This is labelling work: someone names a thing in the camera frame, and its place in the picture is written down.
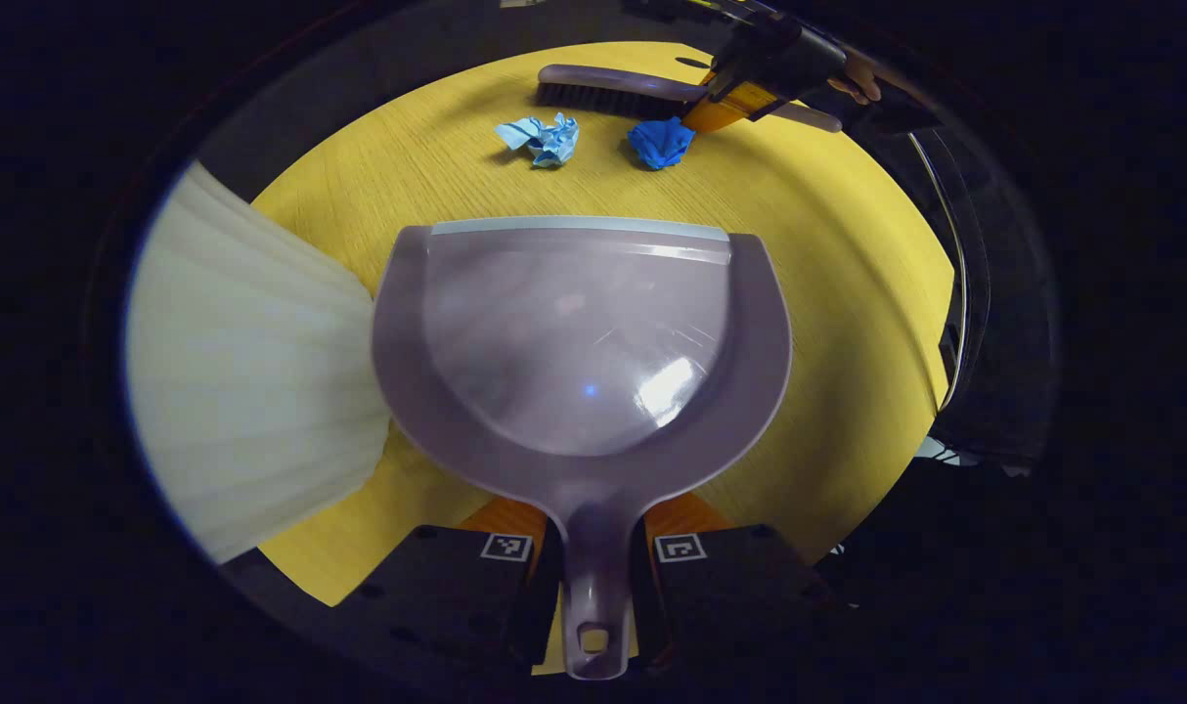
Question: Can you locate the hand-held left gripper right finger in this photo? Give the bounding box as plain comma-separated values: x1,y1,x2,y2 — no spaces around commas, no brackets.
632,492,840,674

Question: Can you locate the mauve plastic dustpan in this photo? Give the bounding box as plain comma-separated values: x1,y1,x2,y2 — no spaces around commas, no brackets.
372,215,793,682

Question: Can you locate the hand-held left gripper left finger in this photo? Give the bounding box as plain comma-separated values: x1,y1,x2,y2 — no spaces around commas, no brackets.
344,496,566,677

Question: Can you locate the small mauve broom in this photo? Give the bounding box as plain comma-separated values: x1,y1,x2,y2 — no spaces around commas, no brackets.
535,64,845,135

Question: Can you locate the yellow wooden desktop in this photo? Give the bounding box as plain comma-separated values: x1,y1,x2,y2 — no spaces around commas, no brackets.
251,41,956,676

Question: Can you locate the white ribbed garbage bin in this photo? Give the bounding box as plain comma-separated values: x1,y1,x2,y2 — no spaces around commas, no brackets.
124,161,395,566

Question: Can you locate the light blue paper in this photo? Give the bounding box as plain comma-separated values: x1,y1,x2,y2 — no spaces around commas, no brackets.
496,112,581,169

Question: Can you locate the dark blue paper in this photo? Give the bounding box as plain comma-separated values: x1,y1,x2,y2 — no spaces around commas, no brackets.
626,117,697,171

